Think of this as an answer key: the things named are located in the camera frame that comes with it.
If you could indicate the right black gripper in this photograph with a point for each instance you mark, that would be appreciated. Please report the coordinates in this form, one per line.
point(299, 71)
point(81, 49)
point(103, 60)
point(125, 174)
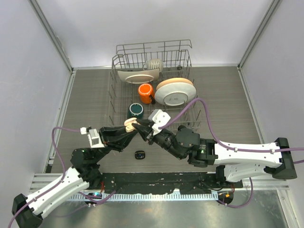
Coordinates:
point(144, 130)

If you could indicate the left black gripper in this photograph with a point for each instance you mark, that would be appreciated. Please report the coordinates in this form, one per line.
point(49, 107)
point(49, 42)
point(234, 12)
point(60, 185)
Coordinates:
point(108, 135)

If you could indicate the cream square earbud case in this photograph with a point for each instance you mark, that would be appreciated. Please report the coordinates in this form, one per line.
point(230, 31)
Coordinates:
point(128, 124)

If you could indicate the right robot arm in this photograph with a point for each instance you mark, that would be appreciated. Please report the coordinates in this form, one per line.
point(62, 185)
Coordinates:
point(233, 162)

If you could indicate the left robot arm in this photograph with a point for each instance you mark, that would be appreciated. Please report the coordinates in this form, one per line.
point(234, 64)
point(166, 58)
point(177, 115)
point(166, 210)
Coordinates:
point(29, 211)

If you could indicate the dark green ceramic mug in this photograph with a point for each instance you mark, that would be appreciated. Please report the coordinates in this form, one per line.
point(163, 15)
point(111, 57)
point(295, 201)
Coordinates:
point(135, 110)

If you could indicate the orange ceramic mug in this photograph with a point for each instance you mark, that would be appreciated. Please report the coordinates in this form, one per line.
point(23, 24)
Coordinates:
point(146, 93)

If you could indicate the cream oval dish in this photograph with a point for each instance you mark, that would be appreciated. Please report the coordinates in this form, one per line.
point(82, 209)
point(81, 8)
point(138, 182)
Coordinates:
point(139, 77)

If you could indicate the beige ceramic plate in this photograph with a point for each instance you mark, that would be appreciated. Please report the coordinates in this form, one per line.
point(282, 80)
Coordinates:
point(173, 80)

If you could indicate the striped grey white cup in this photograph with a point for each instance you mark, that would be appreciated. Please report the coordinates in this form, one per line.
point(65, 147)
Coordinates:
point(153, 64)

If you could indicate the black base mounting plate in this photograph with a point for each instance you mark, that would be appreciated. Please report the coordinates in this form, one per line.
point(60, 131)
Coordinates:
point(159, 183)

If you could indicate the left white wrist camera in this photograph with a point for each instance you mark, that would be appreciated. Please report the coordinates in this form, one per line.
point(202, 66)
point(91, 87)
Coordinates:
point(93, 137)

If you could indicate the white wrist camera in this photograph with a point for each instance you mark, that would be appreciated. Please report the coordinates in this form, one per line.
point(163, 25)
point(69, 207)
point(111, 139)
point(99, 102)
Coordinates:
point(159, 118)
point(93, 137)

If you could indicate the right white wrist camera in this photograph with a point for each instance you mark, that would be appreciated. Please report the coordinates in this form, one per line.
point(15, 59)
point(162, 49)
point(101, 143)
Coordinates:
point(159, 118)

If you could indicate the white plate with foot ring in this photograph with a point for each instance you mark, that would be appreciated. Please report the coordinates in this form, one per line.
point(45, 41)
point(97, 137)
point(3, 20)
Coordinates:
point(175, 94)

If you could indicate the grey wire dish rack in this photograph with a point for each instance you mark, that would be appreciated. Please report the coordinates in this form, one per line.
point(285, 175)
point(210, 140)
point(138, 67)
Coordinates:
point(131, 57)

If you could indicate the white perforated cable rail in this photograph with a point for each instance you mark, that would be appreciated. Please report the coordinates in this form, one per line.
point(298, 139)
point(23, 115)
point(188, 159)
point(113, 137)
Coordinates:
point(175, 196)

